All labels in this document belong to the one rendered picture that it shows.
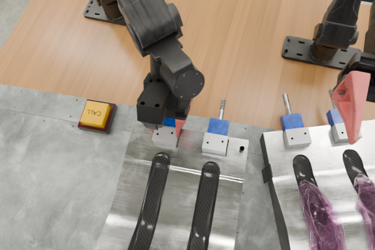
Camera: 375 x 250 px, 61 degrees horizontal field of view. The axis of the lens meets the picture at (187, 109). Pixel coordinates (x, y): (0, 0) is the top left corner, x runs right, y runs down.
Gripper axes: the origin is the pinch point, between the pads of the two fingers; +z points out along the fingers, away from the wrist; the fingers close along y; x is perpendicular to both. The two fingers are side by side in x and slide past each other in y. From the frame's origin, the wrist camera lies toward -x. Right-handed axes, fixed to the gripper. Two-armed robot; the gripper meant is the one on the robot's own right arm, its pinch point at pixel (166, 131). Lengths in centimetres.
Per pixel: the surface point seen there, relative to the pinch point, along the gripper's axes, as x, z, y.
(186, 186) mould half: -7.6, 7.3, 6.4
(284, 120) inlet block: 9.3, -0.6, 25.1
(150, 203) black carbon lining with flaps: -11.5, 10.4, -0.4
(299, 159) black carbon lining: 3.4, 4.9, 29.5
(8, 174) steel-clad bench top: -7.0, 16.8, -38.8
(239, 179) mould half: -5.0, 5.5, 17.0
